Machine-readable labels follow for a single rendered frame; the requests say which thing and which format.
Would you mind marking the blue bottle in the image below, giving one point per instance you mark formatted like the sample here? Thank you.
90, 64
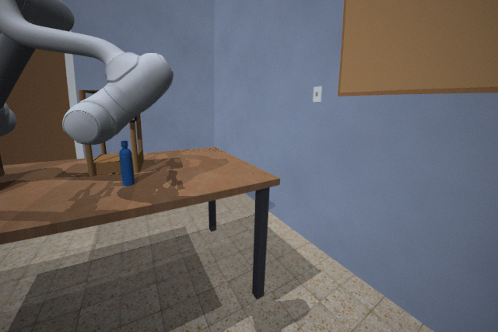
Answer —
127, 173

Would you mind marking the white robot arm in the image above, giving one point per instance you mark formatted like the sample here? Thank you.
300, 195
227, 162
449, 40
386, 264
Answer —
135, 82

